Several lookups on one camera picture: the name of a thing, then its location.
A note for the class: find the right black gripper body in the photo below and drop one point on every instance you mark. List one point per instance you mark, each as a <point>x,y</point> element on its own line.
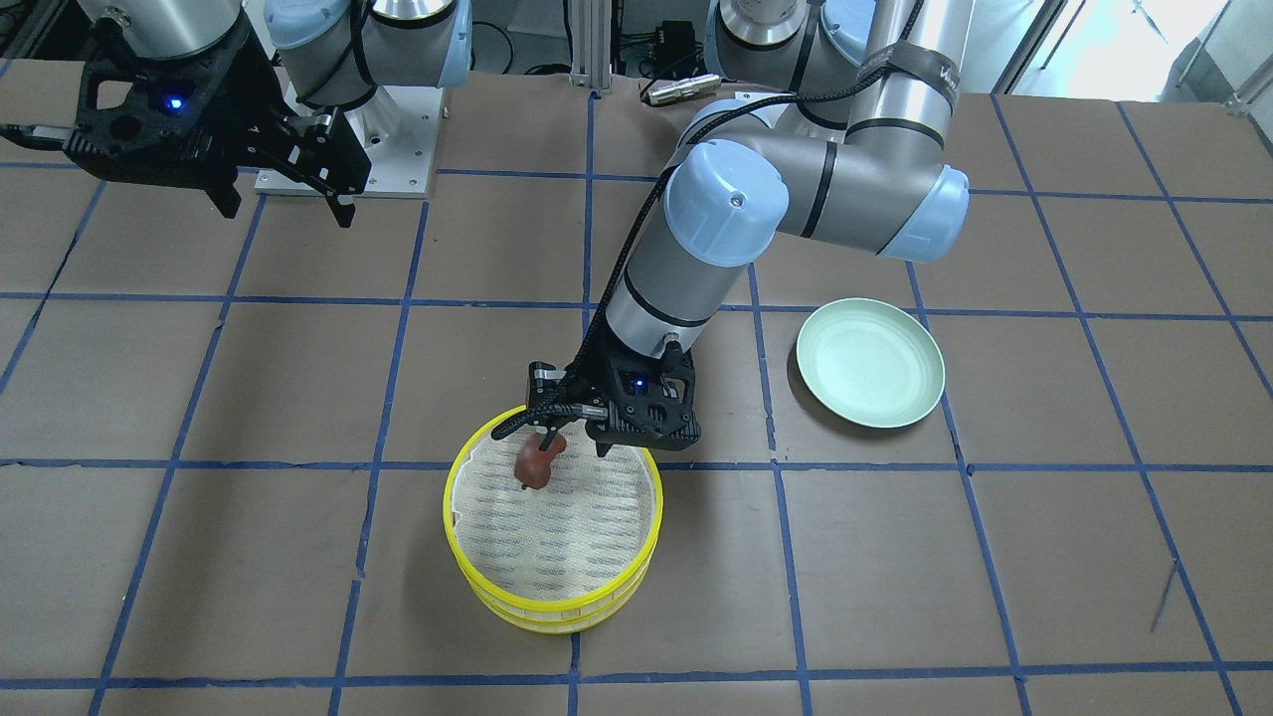
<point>261,107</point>

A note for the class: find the light green plate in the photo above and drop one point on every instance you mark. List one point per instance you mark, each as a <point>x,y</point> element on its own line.
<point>871,363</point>

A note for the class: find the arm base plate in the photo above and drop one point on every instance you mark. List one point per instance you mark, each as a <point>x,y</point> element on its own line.
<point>399,128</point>

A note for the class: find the silver cylindrical connector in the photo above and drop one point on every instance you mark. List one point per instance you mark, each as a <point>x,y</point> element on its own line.
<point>681,90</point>

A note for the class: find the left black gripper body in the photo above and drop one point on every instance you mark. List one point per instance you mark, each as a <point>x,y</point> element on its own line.
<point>582,388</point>

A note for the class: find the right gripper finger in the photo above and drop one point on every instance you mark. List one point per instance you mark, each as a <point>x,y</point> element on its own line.
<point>225,198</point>
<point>342,206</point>

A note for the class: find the brown bun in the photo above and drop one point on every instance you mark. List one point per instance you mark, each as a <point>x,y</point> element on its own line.
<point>533,468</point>

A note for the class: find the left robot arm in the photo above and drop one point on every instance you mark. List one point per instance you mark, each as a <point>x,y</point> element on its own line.
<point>847,150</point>

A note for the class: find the aluminium frame post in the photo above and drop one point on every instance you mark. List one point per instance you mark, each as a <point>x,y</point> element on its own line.
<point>591,38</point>

